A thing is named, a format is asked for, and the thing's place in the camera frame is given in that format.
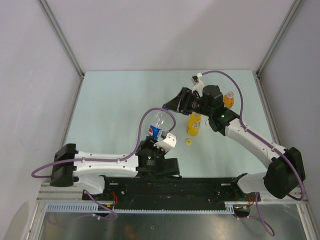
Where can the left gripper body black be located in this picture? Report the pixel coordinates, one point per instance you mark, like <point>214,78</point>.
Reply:
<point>149,144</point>

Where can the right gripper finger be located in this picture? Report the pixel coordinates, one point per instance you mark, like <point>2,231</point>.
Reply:
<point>173,105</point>
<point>181,95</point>

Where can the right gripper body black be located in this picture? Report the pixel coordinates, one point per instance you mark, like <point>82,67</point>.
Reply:
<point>192,103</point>

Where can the yellow juice bottle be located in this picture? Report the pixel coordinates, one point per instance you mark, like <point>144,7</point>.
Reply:
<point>194,124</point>

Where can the clear water bottle blue label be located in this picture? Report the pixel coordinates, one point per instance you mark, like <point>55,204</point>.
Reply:
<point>161,122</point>

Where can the orange tea bottle blue label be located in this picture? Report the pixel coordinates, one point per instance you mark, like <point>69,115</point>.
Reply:
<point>228,99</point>

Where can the yellow bottle cap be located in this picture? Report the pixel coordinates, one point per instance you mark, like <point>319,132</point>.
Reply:
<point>188,142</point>

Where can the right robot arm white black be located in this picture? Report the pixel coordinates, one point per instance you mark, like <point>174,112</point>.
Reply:
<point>284,167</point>

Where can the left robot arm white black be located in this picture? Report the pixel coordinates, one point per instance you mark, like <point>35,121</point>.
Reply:
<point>90,171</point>

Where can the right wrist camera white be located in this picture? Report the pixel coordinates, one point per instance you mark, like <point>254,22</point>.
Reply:
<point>198,84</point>

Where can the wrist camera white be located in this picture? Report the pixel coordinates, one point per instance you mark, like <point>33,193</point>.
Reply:
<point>167,144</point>
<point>198,84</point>

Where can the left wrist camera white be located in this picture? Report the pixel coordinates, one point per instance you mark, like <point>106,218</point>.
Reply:
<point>167,144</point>

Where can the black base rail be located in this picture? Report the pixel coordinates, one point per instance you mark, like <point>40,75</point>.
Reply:
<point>173,193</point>

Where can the grey slotted cable duct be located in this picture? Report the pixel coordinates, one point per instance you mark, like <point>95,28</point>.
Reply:
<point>93,208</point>

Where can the left aluminium frame post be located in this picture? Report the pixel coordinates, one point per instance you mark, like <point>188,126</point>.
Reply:
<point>48,13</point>

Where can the aluminium frame post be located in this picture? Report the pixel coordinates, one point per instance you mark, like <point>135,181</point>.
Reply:
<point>281,32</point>
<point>48,13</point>

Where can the right aluminium frame post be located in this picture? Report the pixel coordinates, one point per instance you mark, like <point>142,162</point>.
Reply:
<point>281,32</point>

